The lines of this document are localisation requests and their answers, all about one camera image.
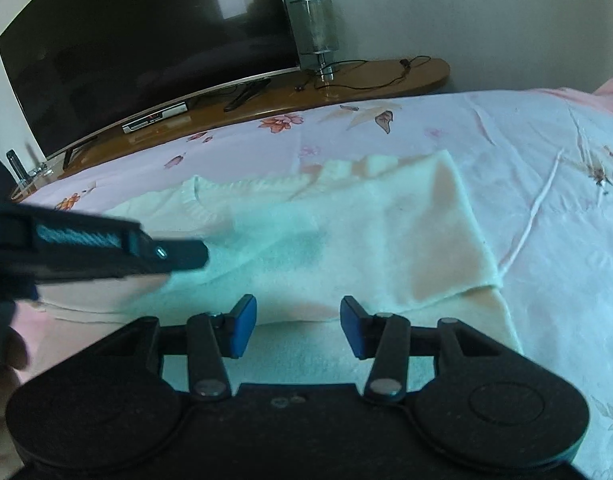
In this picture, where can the dark bottle on console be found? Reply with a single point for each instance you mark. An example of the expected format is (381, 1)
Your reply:
(16, 165)

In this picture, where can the large black curved television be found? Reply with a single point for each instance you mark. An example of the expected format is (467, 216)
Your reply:
(78, 67)

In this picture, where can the wooden TV console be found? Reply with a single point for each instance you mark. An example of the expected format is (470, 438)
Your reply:
(354, 80)

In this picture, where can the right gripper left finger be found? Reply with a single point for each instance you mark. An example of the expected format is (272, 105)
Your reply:
(213, 338)

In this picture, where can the person's left hand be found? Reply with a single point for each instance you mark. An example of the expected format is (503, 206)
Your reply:
(16, 358)

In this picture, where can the silver set-top box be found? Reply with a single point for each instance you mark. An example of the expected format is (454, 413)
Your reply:
(154, 117)

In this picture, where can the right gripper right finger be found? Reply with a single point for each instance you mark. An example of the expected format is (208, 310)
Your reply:
(386, 340)

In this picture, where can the cream knitted sweater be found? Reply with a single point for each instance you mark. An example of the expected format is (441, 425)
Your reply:
(398, 235)

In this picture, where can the floral pink bed sheet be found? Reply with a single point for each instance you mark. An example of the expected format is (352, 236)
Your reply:
(537, 167)

